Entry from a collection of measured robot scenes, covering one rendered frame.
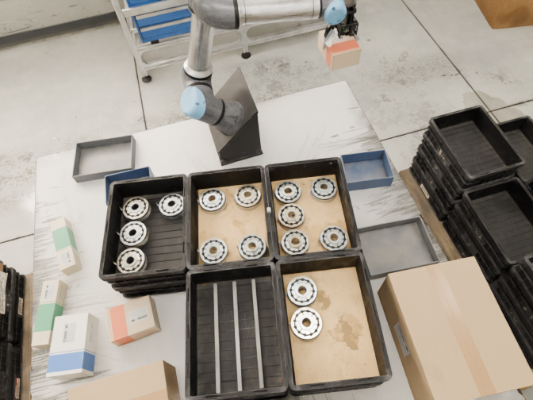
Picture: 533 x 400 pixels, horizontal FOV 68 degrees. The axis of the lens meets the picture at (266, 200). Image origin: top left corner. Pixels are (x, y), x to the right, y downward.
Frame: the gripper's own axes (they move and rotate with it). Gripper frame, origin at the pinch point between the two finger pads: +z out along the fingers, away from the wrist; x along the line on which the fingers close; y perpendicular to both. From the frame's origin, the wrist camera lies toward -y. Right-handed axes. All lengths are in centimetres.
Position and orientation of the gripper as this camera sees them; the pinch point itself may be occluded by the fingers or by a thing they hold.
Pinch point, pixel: (339, 44)
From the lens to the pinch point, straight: 176.2
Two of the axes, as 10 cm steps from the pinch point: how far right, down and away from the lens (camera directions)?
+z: 0.5, 5.1, 8.6
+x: 9.6, -2.6, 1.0
